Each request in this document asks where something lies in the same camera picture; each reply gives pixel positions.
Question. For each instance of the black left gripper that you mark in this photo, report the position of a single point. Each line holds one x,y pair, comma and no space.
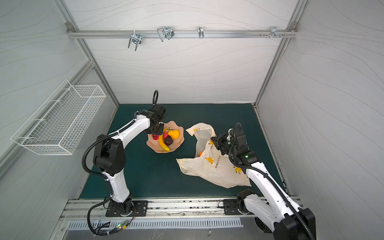
159,132

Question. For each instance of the metal bracket hook right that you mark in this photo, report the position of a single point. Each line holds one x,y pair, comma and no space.
273,34

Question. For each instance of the metal U-bolt hook middle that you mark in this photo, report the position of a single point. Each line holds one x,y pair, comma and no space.
165,32

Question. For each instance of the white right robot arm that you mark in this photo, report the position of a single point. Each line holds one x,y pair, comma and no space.
278,214

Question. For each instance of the metal u-bolt hook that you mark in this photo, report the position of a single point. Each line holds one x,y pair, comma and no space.
135,40
165,32

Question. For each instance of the aluminium top crossbar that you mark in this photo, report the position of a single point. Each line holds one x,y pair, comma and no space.
179,34

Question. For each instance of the white wire basket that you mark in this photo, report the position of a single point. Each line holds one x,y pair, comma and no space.
58,125

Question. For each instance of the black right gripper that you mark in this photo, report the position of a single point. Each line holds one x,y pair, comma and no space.
217,142

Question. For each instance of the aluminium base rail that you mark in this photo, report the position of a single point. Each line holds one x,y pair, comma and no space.
159,208

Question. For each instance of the long yellow toy banana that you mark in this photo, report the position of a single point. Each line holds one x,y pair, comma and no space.
162,144

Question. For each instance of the dark purple toy plum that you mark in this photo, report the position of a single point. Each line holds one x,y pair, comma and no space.
168,140

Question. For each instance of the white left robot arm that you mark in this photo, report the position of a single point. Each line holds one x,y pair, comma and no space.
110,158

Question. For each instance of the white vented floor strip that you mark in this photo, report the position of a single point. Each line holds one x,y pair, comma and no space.
147,224

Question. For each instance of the pink scalloped plastic bowl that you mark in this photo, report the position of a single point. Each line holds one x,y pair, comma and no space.
154,144

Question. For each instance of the pink red toy strawberry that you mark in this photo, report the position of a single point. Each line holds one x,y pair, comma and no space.
165,134

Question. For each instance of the metal U-bolt hook left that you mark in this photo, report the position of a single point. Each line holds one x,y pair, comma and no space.
135,40

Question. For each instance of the yellow toy pear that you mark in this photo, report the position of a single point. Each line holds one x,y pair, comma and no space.
174,134

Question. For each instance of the cream banana-print plastic bag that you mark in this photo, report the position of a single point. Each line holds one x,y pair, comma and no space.
211,166

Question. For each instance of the metal clamp hook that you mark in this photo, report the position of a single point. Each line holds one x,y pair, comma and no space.
201,32

